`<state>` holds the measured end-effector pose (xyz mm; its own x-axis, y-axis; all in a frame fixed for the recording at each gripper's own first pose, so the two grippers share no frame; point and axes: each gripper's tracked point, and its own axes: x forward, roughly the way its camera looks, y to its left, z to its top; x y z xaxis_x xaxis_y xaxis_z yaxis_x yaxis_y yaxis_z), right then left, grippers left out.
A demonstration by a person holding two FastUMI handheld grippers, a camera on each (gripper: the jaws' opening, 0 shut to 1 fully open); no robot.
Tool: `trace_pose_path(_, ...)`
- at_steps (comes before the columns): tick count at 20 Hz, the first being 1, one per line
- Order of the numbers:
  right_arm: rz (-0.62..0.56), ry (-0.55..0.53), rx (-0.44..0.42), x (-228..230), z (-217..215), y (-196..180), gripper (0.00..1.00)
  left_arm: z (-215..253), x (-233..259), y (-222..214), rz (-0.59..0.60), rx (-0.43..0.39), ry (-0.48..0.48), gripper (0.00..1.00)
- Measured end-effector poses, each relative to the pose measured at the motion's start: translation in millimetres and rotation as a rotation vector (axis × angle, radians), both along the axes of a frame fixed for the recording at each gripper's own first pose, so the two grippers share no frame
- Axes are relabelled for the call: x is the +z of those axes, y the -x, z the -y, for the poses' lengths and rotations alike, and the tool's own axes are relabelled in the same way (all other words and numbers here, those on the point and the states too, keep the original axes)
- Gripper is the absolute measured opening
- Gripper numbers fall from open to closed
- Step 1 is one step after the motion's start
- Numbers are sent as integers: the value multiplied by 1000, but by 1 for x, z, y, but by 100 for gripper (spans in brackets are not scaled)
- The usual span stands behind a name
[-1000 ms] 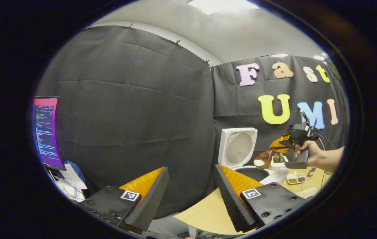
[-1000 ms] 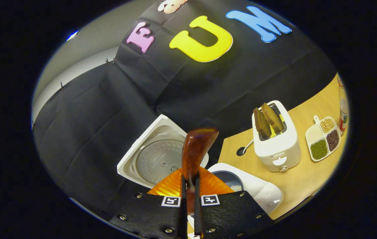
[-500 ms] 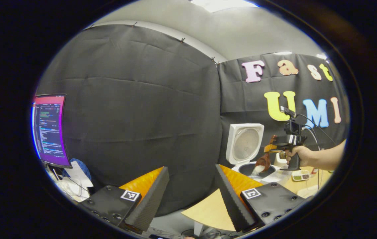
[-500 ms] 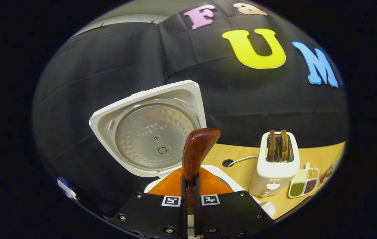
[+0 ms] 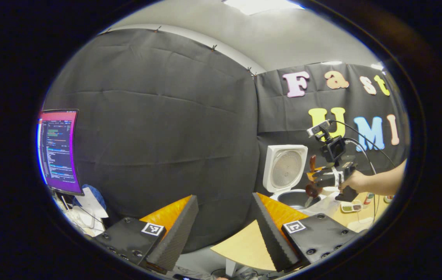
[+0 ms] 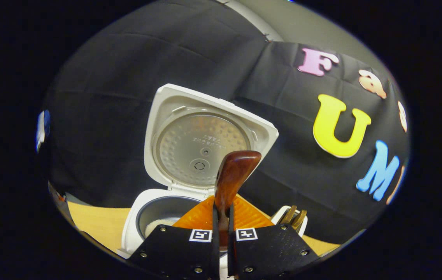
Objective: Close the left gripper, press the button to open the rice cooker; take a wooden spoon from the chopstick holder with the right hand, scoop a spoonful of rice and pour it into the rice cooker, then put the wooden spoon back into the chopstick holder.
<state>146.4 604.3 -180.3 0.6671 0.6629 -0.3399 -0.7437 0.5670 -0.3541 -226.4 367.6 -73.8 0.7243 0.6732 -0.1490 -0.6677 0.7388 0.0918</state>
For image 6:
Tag black backdrop cloth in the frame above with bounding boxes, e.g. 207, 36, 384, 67
36, 0, 410, 245

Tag brown bread slice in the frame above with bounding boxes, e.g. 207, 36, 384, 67
277, 205, 297, 226
291, 209, 307, 232

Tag white toaster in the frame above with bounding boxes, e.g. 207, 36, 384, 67
270, 205, 308, 238

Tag white rice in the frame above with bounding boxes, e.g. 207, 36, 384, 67
145, 220, 175, 238

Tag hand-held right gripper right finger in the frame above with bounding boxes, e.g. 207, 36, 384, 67
227, 194, 321, 280

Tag brown wooden spoon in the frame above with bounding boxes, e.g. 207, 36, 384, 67
213, 150, 262, 247

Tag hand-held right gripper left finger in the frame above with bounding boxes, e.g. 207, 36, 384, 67
128, 194, 221, 280

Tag white rice cooker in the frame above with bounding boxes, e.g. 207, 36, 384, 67
121, 84, 280, 259

